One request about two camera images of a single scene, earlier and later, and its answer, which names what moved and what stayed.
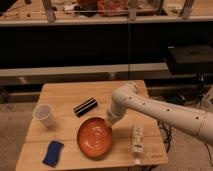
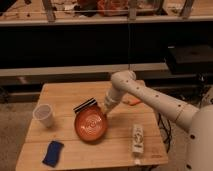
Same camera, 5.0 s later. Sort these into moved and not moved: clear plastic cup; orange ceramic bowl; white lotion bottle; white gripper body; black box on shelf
Moved: white gripper body; orange ceramic bowl
Not moved: white lotion bottle; black box on shelf; clear plastic cup
